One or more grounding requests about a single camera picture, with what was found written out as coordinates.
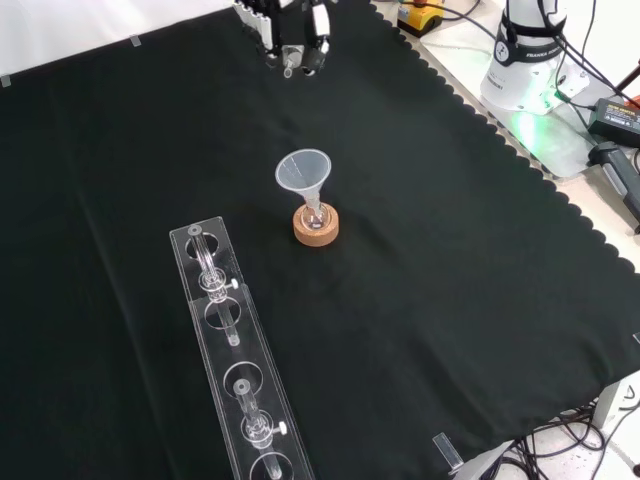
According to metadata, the translucent plastic funnel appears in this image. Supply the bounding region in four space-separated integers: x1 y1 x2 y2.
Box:
274 147 333 212

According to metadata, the yellow stop button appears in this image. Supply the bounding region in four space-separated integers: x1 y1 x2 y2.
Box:
396 0 447 39

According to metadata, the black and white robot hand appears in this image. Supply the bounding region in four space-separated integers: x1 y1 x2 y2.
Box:
233 0 334 79

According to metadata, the black floor cable bundle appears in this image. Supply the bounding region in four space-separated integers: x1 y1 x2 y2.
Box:
492 394 640 480

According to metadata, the cork ring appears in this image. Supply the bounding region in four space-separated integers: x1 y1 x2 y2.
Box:
292 201 342 248

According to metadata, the clear acrylic funnel stand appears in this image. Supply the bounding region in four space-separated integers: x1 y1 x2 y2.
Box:
168 215 317 480

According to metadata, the black and grey clamp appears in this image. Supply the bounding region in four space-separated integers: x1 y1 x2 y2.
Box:
587 141 640 227

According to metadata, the clear round-bottom flask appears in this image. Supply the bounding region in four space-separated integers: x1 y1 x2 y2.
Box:
301 198 329 232

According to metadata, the black power adapter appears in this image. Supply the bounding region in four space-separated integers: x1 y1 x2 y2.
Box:
586 97 640 149

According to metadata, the black bench cloth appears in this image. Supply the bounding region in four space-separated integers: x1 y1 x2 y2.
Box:
0 0 640 480

